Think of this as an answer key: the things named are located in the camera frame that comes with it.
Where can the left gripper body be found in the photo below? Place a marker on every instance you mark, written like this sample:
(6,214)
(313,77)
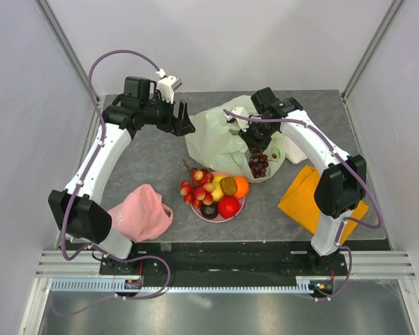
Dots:
(164,116)

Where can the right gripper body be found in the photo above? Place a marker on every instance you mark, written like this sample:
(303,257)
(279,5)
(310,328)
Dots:
(258,135)

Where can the dark grape bunch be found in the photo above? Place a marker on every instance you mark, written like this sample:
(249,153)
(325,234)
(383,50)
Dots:
(258,164)

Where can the translucent green plastic bag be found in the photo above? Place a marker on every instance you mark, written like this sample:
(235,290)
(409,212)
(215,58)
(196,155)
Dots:
(216,144)

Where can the orange fake fruit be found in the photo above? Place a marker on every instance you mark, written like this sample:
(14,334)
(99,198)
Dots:
(242,187)

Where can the brown fake kiwi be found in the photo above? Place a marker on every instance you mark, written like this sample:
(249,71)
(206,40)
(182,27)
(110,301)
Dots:
(228,186)

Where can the red strawberry bunch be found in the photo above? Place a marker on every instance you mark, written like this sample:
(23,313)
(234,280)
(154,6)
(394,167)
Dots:
(198,189)

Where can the yellow fake pear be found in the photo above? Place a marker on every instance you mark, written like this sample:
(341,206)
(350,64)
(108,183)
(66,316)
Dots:
(217,193)

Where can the red fake apple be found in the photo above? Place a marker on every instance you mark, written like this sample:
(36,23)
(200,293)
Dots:
(228,207)

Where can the dark purple fake plum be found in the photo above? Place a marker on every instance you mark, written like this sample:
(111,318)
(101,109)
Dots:
(210,211)

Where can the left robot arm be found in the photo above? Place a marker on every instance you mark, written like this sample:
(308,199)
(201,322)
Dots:
(77,208)

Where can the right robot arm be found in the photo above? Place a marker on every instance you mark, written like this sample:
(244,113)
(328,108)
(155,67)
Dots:
(339,189)

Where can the white folded towel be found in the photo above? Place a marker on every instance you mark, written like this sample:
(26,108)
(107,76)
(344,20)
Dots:
(292,152)

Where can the orange folded cloth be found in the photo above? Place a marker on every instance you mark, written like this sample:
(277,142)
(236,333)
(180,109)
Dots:
(298,201)

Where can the pink plate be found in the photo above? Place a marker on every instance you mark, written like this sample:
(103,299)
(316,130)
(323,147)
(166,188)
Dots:
(219,219)

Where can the pink baseball cap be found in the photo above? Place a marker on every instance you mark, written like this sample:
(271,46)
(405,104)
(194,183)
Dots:
(142,216)

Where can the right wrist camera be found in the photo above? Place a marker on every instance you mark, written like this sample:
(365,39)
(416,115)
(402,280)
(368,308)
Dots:
(240,116)

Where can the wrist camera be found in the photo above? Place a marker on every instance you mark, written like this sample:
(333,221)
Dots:
(240,116)
(167,86)

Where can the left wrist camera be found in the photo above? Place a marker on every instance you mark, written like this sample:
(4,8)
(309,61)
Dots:
(167,86)

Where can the left aluminium frame post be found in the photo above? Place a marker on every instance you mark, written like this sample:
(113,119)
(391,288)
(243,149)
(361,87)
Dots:
(62,39)

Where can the aluminium frame post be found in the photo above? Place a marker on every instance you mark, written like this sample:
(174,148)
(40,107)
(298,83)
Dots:
(62,39)
(370,50)

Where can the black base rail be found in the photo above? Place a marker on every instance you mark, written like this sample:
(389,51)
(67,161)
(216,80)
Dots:
(285,259)

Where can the white cable duct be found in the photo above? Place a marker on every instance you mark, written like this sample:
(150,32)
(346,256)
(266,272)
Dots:
(302,286)

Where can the right aluminium frame post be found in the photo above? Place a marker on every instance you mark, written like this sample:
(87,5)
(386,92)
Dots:
(370,50)

